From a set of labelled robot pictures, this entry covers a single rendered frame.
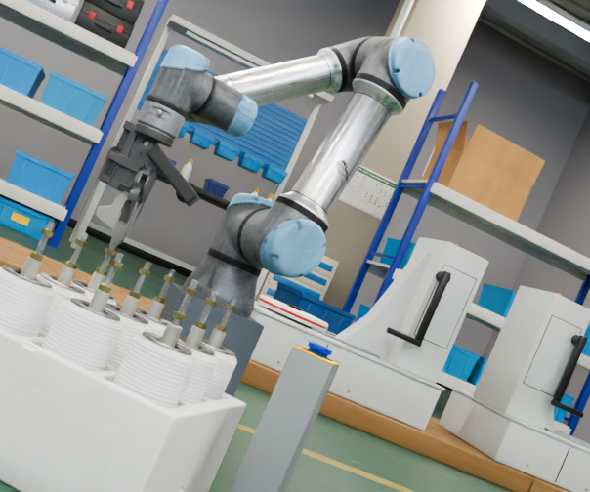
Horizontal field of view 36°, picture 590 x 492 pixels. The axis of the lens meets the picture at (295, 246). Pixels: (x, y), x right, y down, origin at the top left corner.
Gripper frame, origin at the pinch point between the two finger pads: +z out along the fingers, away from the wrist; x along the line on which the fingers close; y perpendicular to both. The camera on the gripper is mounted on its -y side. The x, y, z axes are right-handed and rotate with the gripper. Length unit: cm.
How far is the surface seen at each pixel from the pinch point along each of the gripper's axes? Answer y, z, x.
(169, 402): -20.9, 16.0, 31.5
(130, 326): -10.1, 10.2, 18.6
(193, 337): -19.5, 7.8, 18.0
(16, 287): 5.7, 10.6, 27.7
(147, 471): -22.2, 24.2, 37.6
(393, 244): -96, -61, -506
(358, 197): -63, -94, -612
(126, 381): -14.4, 15.5, 32.6
